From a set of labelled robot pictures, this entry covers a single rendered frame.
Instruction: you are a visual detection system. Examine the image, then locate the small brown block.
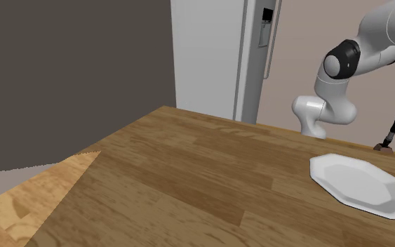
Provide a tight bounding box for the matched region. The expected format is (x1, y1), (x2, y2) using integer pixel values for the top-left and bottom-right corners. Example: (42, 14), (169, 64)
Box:
(373, 143), (394, 154)

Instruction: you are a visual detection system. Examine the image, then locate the white octagonal plate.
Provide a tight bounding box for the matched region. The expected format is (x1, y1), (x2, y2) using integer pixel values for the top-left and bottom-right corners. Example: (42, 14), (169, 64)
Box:
(309, 153), (395, 220)

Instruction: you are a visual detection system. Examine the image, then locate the grey refrigerator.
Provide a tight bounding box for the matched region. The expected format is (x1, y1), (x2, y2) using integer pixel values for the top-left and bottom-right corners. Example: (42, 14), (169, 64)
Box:
(169, 0), (283, 125)

